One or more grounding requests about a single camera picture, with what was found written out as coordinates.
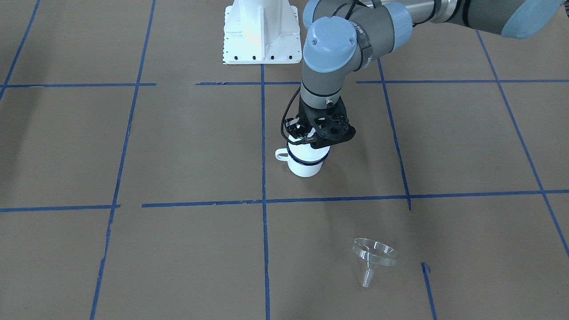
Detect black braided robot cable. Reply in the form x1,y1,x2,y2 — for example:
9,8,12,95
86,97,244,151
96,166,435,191
280,87,313,145

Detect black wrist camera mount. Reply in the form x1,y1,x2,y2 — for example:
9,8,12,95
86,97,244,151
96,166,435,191
304,97,356,148

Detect white enamel mug blue rim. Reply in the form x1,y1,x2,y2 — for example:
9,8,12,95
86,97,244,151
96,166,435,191
275,147,329,177

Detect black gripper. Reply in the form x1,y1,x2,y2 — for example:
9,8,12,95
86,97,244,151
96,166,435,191
284,97,321,139

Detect white round lid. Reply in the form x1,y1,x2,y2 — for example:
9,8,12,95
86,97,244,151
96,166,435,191
287,142,330,164

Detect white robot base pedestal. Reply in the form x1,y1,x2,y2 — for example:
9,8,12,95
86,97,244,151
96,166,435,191
222,0,302,65

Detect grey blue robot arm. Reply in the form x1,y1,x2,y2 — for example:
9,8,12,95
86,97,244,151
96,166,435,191
280,0,563,148

